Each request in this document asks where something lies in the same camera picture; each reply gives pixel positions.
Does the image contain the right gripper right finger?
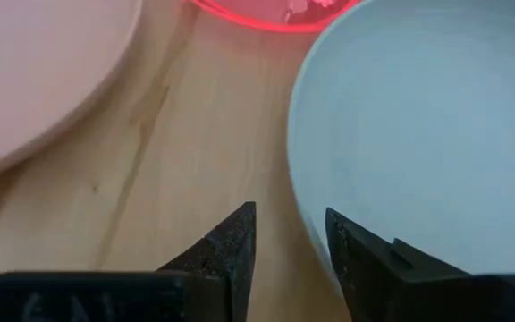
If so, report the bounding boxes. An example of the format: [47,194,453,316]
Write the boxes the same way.
[325,207,515,322]

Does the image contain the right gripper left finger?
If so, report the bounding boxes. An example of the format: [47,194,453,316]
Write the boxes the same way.
[0,200,258,322]

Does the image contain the white ceramic plate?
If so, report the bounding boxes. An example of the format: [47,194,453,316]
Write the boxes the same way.
[286,0,515,299]

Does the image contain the pink translucent plastic plate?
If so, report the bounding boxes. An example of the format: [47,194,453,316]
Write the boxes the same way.
[188,0,361,35]

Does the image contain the pink ceramic plate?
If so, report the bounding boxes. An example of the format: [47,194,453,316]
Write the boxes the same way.
[0,0,145,180]

